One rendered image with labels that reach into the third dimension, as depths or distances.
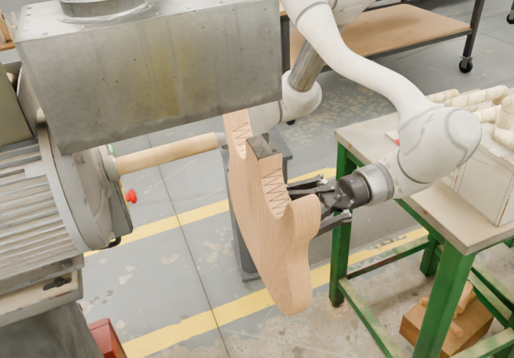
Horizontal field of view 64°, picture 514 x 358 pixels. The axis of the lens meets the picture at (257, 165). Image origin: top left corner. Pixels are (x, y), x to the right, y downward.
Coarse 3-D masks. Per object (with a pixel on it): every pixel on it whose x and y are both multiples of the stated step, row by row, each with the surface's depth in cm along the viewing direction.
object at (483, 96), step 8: (496, 88) 110; (504, 88) 110; (464, 96) 108; (472, 96) 108; (480, 96) 108; (488, 96) 109; (496, 96) 110; (448, 104) 107; (456, 104) 106; (464, 104) 107; (472, 104) 108
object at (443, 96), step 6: (450, 90) 128; (456, 90) 128; (426, 96) 126; (432, 96) 126; (438, 96) 126; (444, 96) 126; (450, 96) 127; (456, 96) 128; (432, 102) 125; (438, 102) 126
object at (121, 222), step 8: (104, 152) 100; (112, 184) 95; (120, 184) 98; (112, 192) 96; (120, 192) 98; (112, 200) 97; (120, 200) 98; (112, 208) 98; (120, 208) 99; (128, 208) 107; (120, 216) 101; (128, 216) 103; (112, 224) 101; (120, 224) 102; (128, 224) 103; (112, 232) 102; (120, 232) 103; (128, 232) 104; (120, 240) 110; (104, 248) 106
